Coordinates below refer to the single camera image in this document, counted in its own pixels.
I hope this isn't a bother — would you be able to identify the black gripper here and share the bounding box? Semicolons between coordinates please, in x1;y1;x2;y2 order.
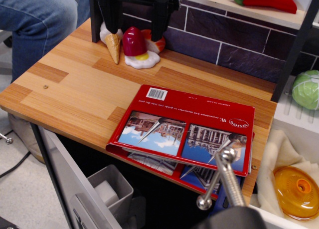
97;0;181;42

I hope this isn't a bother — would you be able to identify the red hardcover book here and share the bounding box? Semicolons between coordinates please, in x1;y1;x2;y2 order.
105;84;256;200

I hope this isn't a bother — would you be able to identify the red toy bell pepper piece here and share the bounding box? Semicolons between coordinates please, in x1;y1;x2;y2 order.
122;26;147;56

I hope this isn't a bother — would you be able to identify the toy ice cream cone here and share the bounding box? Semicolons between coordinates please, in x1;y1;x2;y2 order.
100;22;123;64

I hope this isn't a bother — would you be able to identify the toy salmon sushi piece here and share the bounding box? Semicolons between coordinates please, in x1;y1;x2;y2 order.
141;29;166;54

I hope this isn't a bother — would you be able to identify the toy fried egg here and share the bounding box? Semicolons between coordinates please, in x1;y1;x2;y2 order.
125;51;160;69

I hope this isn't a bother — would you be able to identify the wooden shelf board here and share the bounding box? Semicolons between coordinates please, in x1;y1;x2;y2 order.
188;0;306;29

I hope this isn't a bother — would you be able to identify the person leg in jeans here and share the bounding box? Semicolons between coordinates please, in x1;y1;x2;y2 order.
0;0;90;80

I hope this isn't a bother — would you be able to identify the beige shoe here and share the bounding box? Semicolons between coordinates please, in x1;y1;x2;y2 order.
8;113;45;164

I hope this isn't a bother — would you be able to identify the white dish rack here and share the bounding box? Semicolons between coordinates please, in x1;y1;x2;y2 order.
273;76;319;133

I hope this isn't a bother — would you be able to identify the green toy cabbage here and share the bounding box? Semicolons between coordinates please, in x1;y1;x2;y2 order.
292;70;319;110

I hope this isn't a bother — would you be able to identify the grey plastic bin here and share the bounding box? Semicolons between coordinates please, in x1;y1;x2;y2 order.
88;165;134;224

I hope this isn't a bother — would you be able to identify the cream white cloth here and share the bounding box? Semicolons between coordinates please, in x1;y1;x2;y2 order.
257;129;319;217

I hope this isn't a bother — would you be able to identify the grey cabinet door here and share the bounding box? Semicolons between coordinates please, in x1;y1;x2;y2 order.
38;126;121;229

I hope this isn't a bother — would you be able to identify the orange glass lid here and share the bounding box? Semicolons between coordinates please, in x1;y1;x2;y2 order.
273;166;319;221

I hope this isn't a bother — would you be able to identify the black shelf post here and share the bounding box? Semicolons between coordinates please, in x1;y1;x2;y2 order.
271;0;319;103

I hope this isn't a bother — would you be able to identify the black floor cable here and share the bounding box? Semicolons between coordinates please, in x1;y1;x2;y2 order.
0;151;31;179

